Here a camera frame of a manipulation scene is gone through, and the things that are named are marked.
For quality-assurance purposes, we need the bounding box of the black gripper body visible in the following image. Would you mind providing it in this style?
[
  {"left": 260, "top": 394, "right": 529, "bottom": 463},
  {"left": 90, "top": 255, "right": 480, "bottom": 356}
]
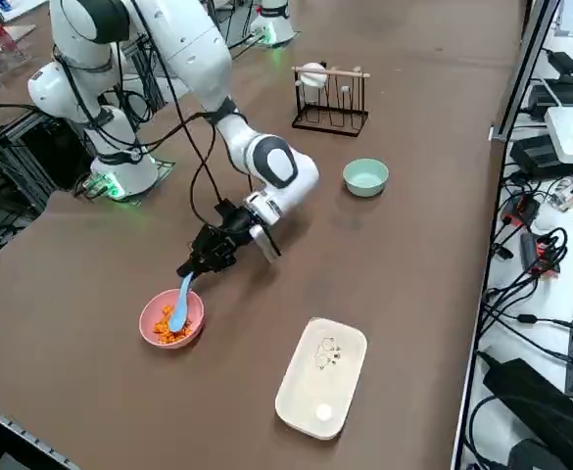
[{"left": 211, "top": 199, "right": 257, "bottom": 246}]

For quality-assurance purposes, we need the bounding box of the wooden rack rod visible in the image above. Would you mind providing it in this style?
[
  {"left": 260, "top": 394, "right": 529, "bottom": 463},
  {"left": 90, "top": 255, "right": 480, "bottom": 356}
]
[{"left": 293, "top": 67, "right": 370, "bottom": 79}]

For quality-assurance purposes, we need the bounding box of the black wire cup rack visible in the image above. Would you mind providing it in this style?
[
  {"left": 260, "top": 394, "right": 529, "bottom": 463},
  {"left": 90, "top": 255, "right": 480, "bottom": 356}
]
[{"left": 291, "top": 66, "right": 370, "bottom": 140}]

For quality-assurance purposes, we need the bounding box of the blue plastic spoon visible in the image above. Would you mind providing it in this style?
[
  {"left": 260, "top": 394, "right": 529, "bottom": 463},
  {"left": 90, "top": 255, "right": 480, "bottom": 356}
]
[{"left": 167, "top": 272, "right": 195, "bottom": 334}]

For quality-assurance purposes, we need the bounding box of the white cup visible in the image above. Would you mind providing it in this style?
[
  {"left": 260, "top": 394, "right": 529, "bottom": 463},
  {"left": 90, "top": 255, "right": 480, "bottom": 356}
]
[{"left": 299, "top": 62, "right": 328, "bottom": 104}]

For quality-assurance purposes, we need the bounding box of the aluminium frame post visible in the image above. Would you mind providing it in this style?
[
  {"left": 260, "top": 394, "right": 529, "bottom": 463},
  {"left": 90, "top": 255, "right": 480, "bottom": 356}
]
[{"left": 490, "top": 0, "right": 561, "bottom": 143}]

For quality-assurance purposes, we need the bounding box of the red black connector device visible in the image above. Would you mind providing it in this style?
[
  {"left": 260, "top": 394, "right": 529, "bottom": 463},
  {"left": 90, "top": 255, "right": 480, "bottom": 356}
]
[{"left": 503, "top": 195, "right": 542, "bottom": 226}]

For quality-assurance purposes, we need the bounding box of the pink bowl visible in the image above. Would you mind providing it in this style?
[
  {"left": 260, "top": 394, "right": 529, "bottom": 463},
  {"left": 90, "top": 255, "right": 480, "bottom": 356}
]
[{"left": 138, "top": 288, "right": 205, "bottom": 349}]

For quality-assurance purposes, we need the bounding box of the cream bear-print rectangular tray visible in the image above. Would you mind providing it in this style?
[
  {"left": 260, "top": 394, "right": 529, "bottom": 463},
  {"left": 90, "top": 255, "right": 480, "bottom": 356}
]
[{"left": 274, "top": 316, "right": 368, "bottom": 441}]

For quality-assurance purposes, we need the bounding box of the green bowl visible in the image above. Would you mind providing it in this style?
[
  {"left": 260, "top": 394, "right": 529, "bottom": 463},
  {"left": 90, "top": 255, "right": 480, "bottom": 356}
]
[{"left": 342, "top": 158, "right": 390, "bottom": 198}]

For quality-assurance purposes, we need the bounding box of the orange popcorn pile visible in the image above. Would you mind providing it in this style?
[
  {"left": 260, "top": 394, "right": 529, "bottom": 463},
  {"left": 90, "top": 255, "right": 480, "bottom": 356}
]
[{"left": 151, "top": 305, "right": 193, "bottom": 347}]

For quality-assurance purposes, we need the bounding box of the black power adapter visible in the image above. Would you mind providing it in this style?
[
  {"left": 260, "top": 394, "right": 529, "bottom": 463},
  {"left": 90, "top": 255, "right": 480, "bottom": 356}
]
[{"left": 509, "top": 134, "right": 561, "bottom": 177}]

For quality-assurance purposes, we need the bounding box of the black gripper cable with tag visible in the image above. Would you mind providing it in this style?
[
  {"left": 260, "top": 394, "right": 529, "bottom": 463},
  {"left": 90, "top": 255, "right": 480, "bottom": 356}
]
[{"left": 128, "top": 0, "right": 241, "bottom": 224}]

